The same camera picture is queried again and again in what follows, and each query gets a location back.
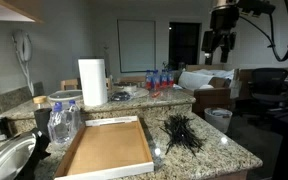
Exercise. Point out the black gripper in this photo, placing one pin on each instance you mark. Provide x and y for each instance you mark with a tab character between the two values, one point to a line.
224	23

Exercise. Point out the black zip tie bundle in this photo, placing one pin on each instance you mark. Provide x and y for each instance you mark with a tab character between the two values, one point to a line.
180	131

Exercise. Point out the black zip tie pile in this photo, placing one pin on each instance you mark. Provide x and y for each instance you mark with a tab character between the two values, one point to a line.
184	140

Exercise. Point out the shallow cardboard box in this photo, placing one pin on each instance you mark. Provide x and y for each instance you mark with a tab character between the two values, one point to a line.
109	148

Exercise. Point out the white pillow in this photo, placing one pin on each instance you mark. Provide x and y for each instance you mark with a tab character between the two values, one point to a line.
194	81

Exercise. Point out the brown couch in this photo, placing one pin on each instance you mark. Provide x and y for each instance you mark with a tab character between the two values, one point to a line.
214	95

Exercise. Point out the Fiji water bottle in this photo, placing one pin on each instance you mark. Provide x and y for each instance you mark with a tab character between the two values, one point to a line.
156	81
148	81
170	80
164	80

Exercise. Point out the black office chair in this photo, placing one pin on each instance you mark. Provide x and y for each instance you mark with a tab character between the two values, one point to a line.
267	85

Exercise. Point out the white trash can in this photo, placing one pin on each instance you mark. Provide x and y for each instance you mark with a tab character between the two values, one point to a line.
218	120

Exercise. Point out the white whiteboard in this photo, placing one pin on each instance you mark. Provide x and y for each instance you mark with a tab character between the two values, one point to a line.
136	45

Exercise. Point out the white paper towel roll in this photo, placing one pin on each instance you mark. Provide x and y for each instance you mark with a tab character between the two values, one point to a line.
92	81

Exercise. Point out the wooden chair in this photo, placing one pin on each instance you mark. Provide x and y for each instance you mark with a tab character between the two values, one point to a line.
70	84

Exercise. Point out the clear water bottle blue cap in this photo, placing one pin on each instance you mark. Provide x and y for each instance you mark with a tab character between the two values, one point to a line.
74	116
59	126

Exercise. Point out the white round plate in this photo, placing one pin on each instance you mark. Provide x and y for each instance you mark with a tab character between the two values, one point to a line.
65	95

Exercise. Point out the jar with wooden lid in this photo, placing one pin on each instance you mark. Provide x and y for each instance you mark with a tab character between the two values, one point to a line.
40	101

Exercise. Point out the black mug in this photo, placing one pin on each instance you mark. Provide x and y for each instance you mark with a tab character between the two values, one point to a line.
42	121

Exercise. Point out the white wall phone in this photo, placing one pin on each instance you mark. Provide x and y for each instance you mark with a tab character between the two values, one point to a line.
24	50

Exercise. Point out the wooden wall cabinet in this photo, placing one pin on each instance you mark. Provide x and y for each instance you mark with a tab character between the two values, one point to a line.
14	10

